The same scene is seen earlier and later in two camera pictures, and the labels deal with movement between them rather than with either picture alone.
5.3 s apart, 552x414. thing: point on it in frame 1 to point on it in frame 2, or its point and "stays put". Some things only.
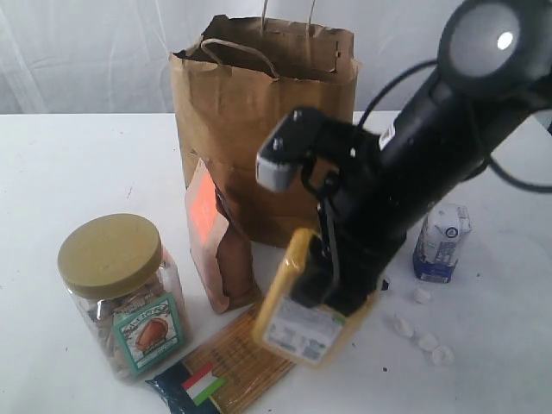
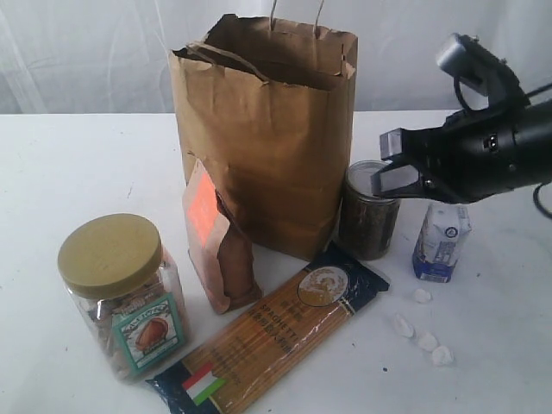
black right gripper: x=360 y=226 to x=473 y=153
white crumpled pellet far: x=421 y=296 stays put
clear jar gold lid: x=127 y=294 stays put
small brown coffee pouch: x=221 y=247 stays put
